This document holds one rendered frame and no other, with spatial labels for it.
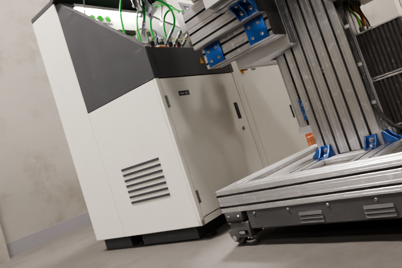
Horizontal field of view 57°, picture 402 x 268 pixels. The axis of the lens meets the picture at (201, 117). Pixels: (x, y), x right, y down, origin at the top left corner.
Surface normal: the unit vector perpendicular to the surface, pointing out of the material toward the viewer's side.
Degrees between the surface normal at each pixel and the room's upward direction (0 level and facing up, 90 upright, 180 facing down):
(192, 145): 90
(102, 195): 90
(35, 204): 90
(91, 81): 90
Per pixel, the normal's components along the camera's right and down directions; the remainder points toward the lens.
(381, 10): -0.68, 0.18
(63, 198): 0.66, -0.27
